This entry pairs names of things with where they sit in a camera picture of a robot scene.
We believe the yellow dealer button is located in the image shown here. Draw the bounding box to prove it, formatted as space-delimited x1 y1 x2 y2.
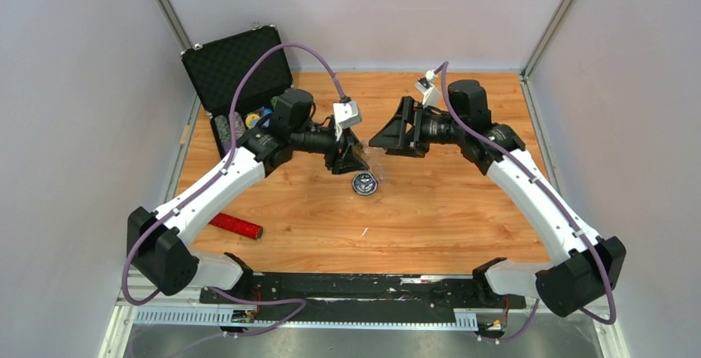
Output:
245 112 261 129

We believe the red glitter tube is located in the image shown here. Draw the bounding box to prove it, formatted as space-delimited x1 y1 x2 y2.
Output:
209 212 264 240

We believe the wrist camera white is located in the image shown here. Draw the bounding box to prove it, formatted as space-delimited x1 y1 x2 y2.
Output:
415 70 441 107
332 99 362 141

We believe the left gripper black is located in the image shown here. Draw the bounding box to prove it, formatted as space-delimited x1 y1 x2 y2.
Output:
290 123 370 175

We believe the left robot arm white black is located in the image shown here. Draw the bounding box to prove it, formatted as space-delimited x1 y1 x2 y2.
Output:
126 88 368 303

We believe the purple cable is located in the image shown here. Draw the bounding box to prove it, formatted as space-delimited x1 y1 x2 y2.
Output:
121 43 351 340
432 60 618 344

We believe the clear pill bottle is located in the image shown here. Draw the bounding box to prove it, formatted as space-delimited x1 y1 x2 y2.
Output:
353 142 384 167

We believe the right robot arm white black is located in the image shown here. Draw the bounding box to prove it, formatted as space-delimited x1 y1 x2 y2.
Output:
370 79 627 322

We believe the black poker chip case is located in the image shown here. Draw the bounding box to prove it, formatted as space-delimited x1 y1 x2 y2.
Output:
180 22 303 160

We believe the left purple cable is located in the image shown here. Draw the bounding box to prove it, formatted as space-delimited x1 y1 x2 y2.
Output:
121 43 351 340

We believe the green chip stack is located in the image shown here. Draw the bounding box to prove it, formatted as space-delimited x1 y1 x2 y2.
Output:
214 115 231 153

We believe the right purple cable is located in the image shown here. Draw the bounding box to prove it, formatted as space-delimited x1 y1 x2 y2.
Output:
432 60 618 344

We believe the purple chip stack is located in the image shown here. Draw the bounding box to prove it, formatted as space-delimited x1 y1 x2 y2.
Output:
232 112 247 139

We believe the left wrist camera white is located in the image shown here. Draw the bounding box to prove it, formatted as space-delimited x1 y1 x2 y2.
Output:
332 99 362 141

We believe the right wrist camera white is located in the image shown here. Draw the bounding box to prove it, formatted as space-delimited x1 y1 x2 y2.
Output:
415 70 441 107

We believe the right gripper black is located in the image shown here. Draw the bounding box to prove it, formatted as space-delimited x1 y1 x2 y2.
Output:
369 97 465 158

